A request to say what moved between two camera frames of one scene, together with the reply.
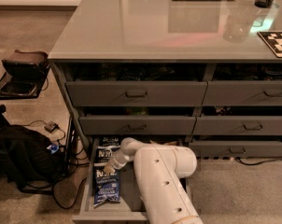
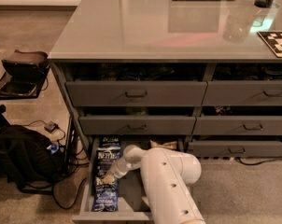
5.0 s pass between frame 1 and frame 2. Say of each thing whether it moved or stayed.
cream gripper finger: moved
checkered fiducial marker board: stayed
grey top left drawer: stayed
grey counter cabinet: stayed
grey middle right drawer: stayed
